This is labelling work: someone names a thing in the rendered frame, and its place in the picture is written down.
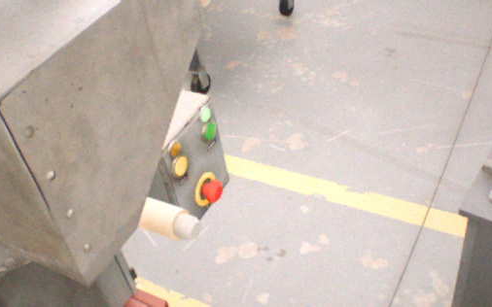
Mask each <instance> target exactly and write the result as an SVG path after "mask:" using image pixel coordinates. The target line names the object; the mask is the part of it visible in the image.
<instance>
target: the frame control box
mask: <svg viewBox="0 0 492 307"><path fill-rule="evenodd" d="M205 105H206V106H208V107H209V109H210V118H209V120H208V121H207V122H206V123H201V122H200V120H199V113H200V110H201V109H202V107H203V106H205ZM211 122H212V123H214V124H215V135H214V137H213V138H212V139H211V140H206V139H205V135H204V133H205V128H206V126H207V124H209V123H211ZM174 139H176V140H178V141H179V142H180V143H181V150H180V153H179V155H178V156H176V157H174V158H173V157H170V156H169V153H168V148H169V146H170V144H171V142H172V141H173V140H174ZM181 156H183V157H185V158H186V160H187V167H186V170H185V172H184V174H183V175H181V176H178V175H176V173H175V165H176V162H177V160H178V159H179V158H180V157H181ZM213 180H218V181H220V182H221V184H222V188H223V189H224V188H225V187H226V185H227V183H228V182H229V177H228V170H227V167H226V158H225V155H224V151H223V146H222V143H221V138H220V135H219V130H218V126H217V123H216V119H215V111H214V107H213V103H212V99H211V97H210V96H209V95H206V94H202V93H194V92H189V91H184V90H182V92H181V94H180V97H179V100H178V103H177V105H176V108H175V112H174V116H173V119H172V122H171V124H170V127H169V130H168V133H167V135H166V138H165V141H164V146H163V149H162V152H161V155H160V158H159V161H158V166H157V168H156V171H155V176H154V178H153V181H152V184H151V186H150V190H149V193H148V196H147V197H150V198H153V199H155V200H157V201H160V202H164V203H166V204H169V205H172V206H175V207H180V208H183V209H186V210H187V211H188V212H189V215H190V216H192V217H195V218H197V219H198V220H199V221H200V220H201V218H203V217H204V215H205V212H206V211H207V210H208V208H210V207H211V205H212V204H213V203H211V202H208V201H207V200H206V197H205V194H203V193H202V188H203V187H204V185H205V184H210V183H211V182H212V181H213Z"/></svg>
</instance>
